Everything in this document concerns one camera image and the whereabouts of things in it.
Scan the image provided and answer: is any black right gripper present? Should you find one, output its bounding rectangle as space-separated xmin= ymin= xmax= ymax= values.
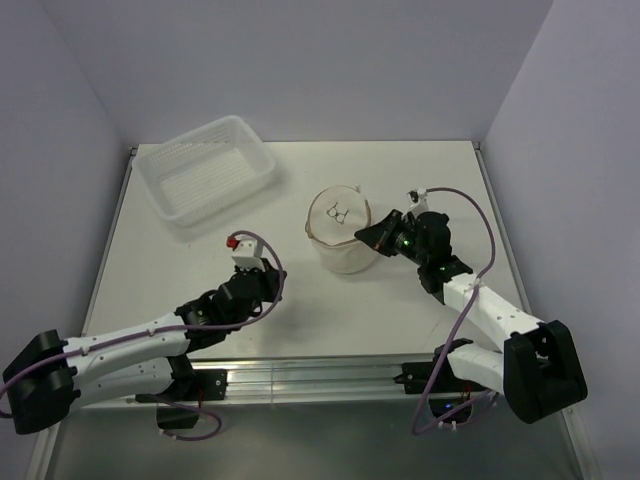
xmin=355 ymin=209 xmax=428 ymax=266

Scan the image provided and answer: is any white mesh laundry bag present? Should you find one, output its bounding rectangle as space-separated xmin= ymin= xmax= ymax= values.
xmin=305 ymin=185 xmax=375 ymax=275

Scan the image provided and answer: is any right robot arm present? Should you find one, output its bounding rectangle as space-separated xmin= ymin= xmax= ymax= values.
xmin=355 ymin=210 xmax=588 ymax=424

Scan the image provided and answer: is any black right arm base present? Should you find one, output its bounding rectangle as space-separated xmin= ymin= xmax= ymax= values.
xmin=393 ymin=361 xmax=485 ymax=418

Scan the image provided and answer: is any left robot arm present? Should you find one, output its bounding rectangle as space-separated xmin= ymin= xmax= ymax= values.
xmin=1 ymin=265 xmax=287 ymax=435

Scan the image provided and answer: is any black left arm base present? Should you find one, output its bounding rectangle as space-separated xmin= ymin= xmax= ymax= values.
xmin=135 ymin=368 xmax=228 ymax=435

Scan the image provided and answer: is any white plastic mesh basket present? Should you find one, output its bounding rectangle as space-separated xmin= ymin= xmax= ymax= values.
xmin=132 ymin=115 xmax=277 ymax=242

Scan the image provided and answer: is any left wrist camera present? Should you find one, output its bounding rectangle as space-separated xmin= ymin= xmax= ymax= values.
xmin=226 ymin=235 xmax=265 ymax=272

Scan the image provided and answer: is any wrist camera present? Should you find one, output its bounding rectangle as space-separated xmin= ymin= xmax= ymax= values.
xmin=407 ymin=188 xmax=429 ymax=217
xmin=226 ymin=235 xmax=265 ymax=272

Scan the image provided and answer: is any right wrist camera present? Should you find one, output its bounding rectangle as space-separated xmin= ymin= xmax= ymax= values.
xmin=407 ymin=188 xmax=429 ymax=217

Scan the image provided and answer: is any aluminium front rail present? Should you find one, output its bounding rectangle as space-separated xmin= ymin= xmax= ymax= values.
xmin=49 ymin=344 xmax=574 ymax=409

